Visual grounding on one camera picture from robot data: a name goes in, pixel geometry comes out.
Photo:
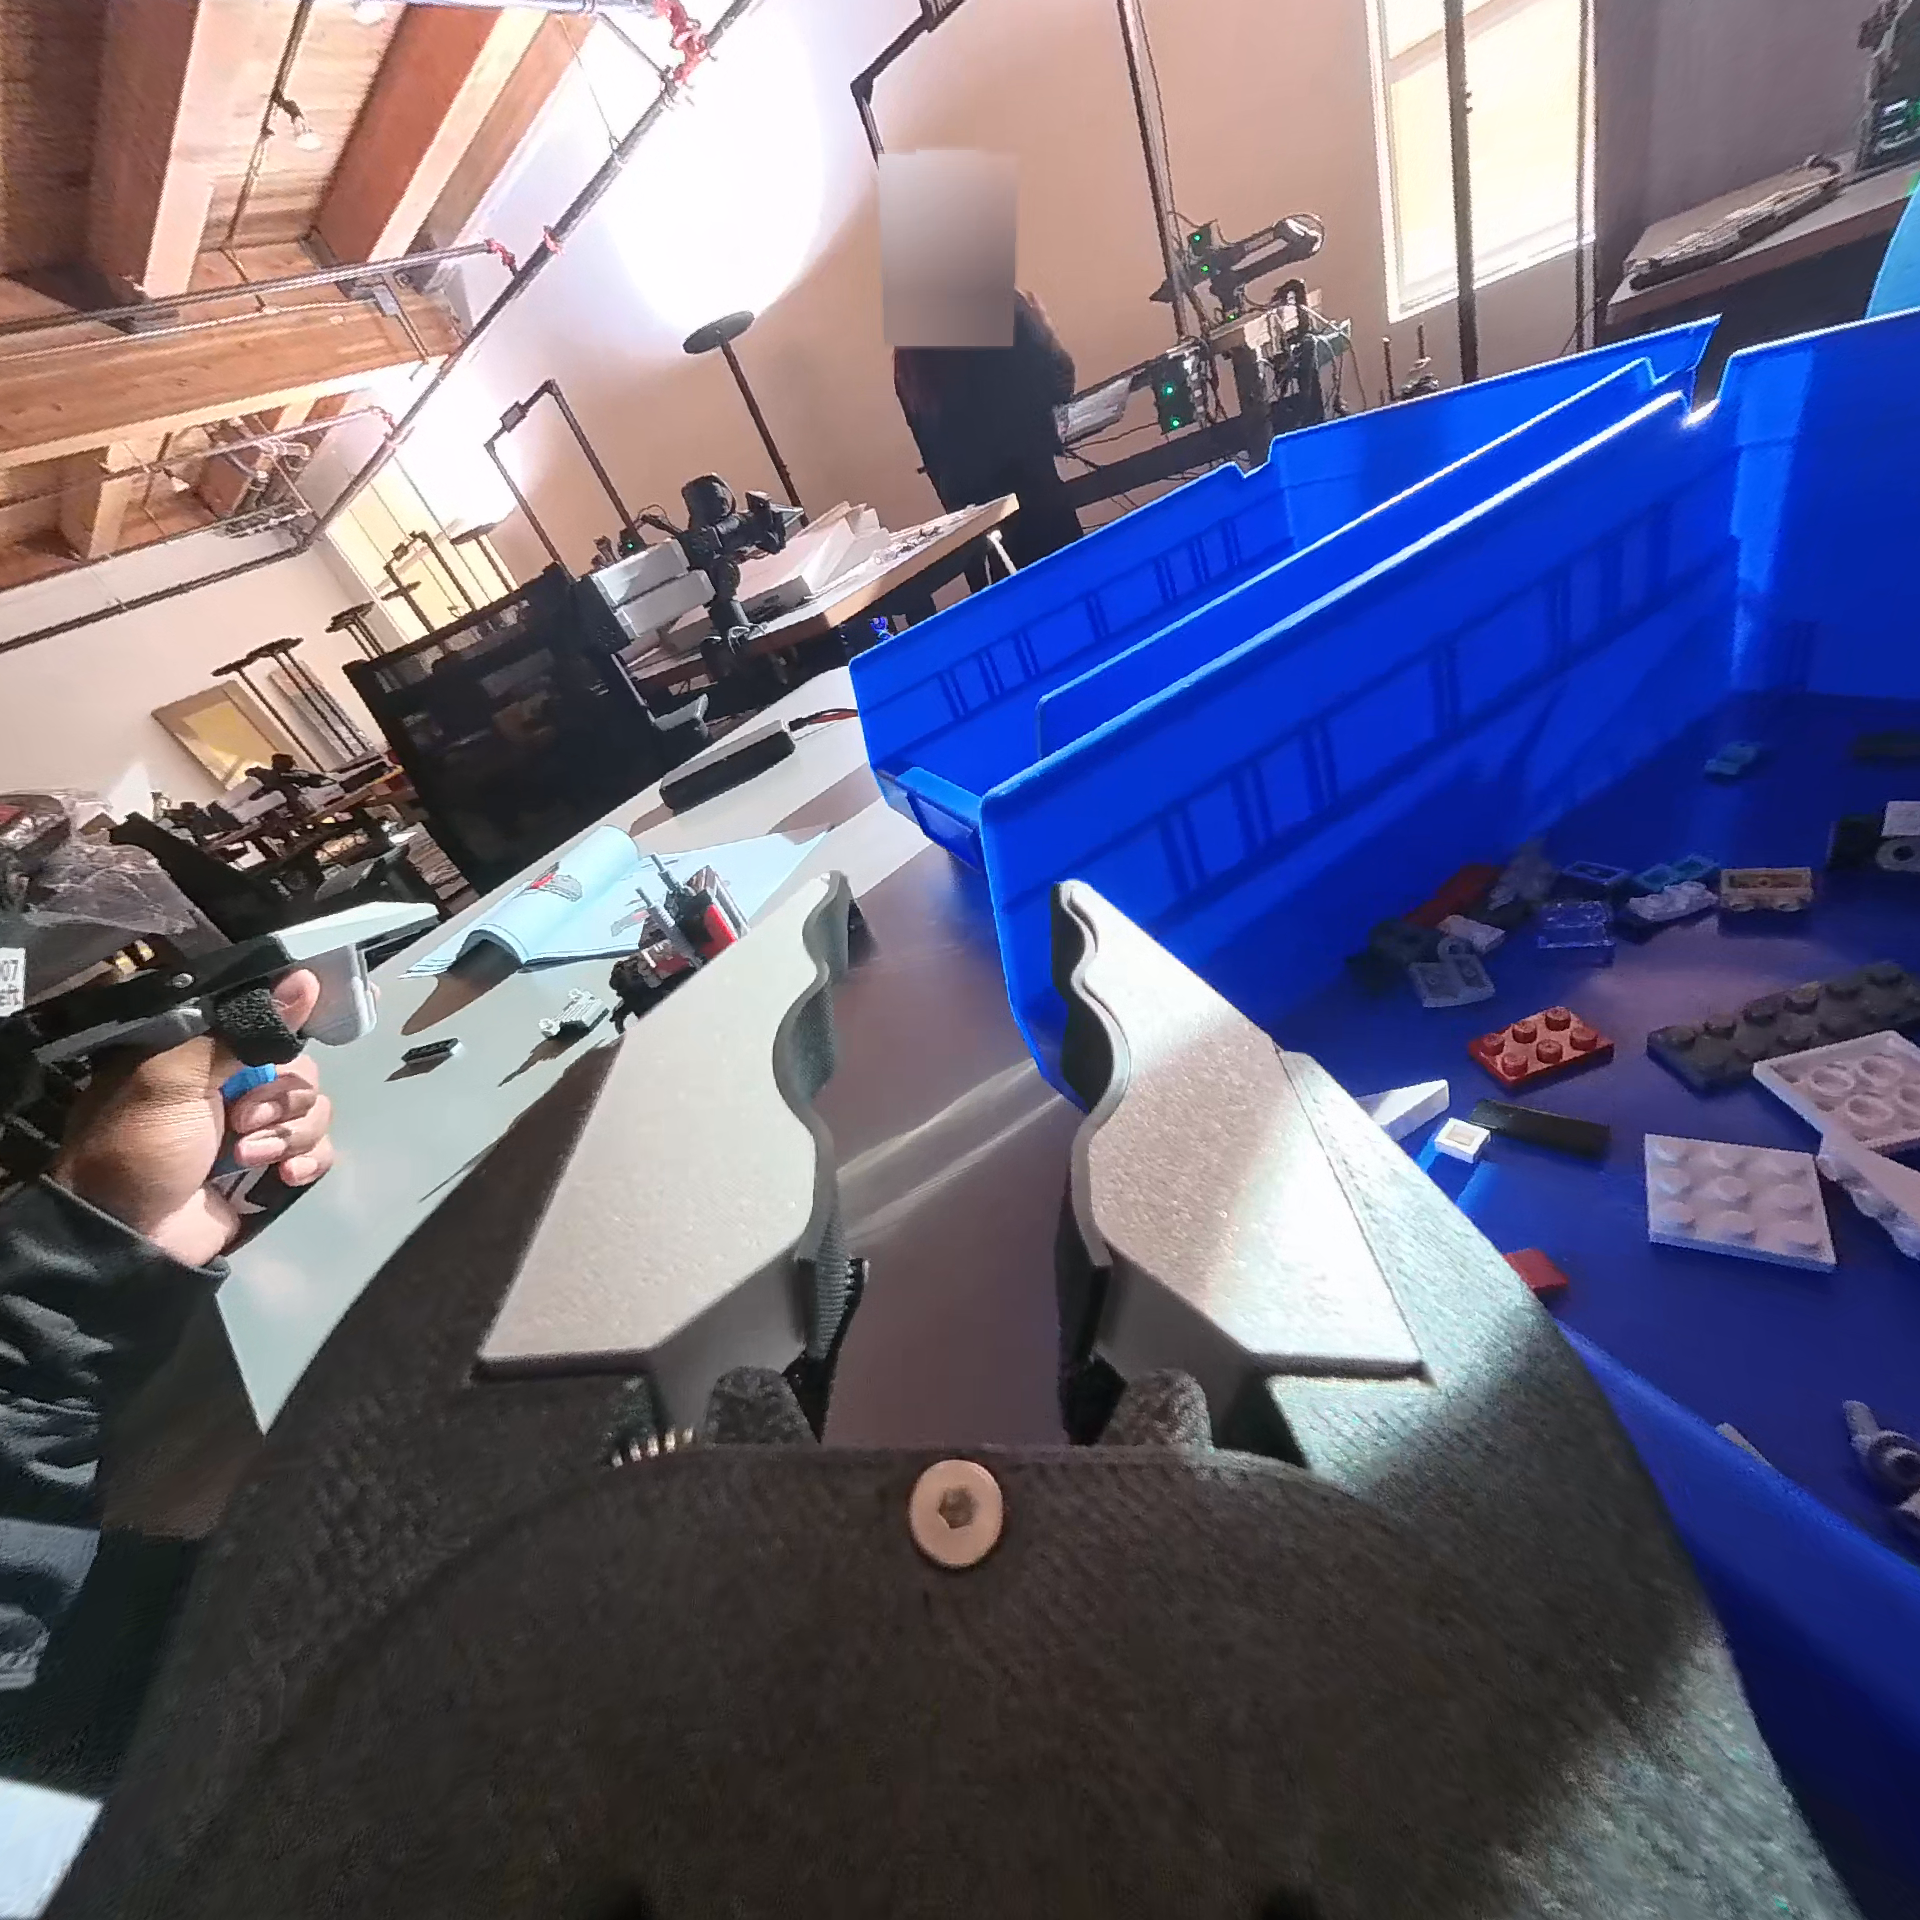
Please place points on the grey desk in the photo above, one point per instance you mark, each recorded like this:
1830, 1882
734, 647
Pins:
930, 961

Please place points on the white boxes stack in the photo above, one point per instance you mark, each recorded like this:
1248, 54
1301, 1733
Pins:
646, 580

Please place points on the framed wall picture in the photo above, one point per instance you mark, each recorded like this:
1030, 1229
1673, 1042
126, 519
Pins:
225, 735

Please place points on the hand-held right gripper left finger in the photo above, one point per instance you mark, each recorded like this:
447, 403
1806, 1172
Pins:
690, 1172

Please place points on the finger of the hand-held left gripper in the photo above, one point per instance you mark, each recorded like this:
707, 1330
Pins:
360, 927

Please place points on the pile of loose toy bricks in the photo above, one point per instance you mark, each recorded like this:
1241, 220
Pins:
1741, 1202

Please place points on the wooden table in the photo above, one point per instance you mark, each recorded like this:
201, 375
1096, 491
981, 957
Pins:
915, 556

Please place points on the light blue instruction booklet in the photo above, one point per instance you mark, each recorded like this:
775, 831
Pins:
569, 915

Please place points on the red black toy brick truck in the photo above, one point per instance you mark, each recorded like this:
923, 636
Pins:
675, 938

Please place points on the person's left hand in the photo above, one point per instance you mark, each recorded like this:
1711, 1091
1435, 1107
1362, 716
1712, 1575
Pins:
165, 1141

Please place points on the bright window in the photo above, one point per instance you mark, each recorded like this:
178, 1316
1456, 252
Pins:
1477, 150

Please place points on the open laptop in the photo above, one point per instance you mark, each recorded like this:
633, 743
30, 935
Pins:
1103, 409

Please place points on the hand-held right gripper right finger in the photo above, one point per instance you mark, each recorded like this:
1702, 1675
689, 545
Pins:
1231, 1202

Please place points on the dark keyboard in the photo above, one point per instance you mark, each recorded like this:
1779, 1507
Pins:
1723, 225

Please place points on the blue fabric chair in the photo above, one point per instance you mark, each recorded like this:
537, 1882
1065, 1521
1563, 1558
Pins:
1898, 265

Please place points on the black camera on stand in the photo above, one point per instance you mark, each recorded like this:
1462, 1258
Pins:
705, 505

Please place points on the person's left forearm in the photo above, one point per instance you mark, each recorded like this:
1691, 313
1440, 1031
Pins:
75, 1425

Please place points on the large blue plastic bin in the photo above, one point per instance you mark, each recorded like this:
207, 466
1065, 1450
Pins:
1350, 780

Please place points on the black flat box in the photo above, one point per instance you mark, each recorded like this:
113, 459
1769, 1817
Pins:
727, 764

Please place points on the black floor lamp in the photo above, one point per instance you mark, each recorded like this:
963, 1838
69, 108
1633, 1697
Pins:
721, 331

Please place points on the black equipment rig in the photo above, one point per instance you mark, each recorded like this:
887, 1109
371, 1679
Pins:
1243, 242

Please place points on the black computer tower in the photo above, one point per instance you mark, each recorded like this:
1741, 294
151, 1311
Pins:
1887, 91

